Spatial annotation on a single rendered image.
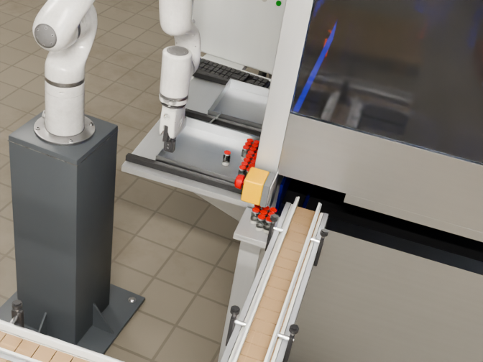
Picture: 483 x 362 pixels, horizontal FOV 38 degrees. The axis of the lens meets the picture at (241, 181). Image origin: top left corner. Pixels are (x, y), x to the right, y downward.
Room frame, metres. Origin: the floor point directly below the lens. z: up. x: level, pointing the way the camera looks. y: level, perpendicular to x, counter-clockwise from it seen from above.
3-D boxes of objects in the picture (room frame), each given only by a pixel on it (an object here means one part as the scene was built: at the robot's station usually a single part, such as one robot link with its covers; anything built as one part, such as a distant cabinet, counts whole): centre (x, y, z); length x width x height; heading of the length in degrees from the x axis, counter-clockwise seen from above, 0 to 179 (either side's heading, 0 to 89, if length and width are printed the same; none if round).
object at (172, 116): (1.80, 0.24, 1.03); 0.10 x 0.07 x 0.11; 170
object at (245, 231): (1.54, -0.08, 0.87); 0.14 x 0.13 x 0.02; 80
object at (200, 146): (1.84, 0.07, 0.90); 0.34 x 0.26 x 0.04; 79
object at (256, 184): (1.57, -0.05, 0.99); 0.08 x 0.07 x 0.07; 80
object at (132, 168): (2.01, 0.06, 0.87); 0.70 x 0.48 x 0.02; 170
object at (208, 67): (2.54, 0.16, 0.82); 0.40 x 0.14 x 0.02; 73
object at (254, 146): (1.82, -0.01, 0.90); 0.18 x 0.02 x 0.05; 169
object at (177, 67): (1.81, 0.24, 1.18); 0.09 x 0.08 x 0.13; 167
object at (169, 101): (1.80, 0.24, 1.09); 0.09 x 0.08 x 0.03; 170
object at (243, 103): (2.17, -0.04, 0.90); 0.34 x 0.26 x 0.04; 80
